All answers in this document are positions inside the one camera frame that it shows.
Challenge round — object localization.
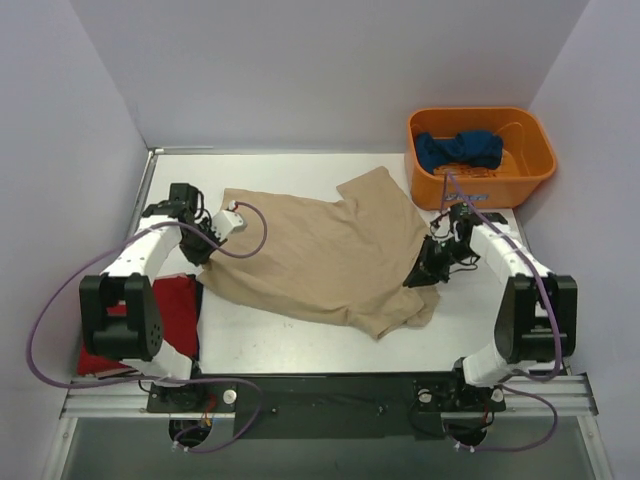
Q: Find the beige t shirt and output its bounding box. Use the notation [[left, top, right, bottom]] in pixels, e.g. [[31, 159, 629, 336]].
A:
[[198, 167, 440, 340]]

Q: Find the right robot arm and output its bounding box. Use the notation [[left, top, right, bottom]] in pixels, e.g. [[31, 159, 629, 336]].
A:
[[403, 202, 578, 409]]

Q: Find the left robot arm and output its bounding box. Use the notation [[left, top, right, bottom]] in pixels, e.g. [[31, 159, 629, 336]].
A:
[[79, 183, 245, 412]]

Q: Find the folded red t shirt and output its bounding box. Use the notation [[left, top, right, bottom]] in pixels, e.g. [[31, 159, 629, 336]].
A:
[[76, 274, 203, 377]]

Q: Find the orange plastic basket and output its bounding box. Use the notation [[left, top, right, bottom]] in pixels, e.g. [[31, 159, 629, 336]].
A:
[[405, 107, 557, 210]]

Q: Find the crumpled blue t shirt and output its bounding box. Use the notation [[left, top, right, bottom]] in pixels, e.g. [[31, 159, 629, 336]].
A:
[[414, 130, 504, 174]]

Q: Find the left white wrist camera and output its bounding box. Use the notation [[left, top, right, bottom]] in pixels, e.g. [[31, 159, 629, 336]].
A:
[[210, 200, 247, 245]]

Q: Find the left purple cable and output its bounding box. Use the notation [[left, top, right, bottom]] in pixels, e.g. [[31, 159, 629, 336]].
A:
[[25, 199, 269, 455]]

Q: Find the purple cable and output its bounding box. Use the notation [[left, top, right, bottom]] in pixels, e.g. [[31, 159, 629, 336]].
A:
[[25, 199, 269, 455], [439, 171, 569, 454]]

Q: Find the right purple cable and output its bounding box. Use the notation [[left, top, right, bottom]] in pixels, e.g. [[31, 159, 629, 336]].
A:
[[439, 171, 569, 454]]

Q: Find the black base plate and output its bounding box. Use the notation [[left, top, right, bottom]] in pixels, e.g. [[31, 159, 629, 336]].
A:
[[147, 371, 506, 446]]

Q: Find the aluminium rail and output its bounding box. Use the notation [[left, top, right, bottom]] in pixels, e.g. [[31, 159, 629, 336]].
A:
[[60, 375, 599, 419]]

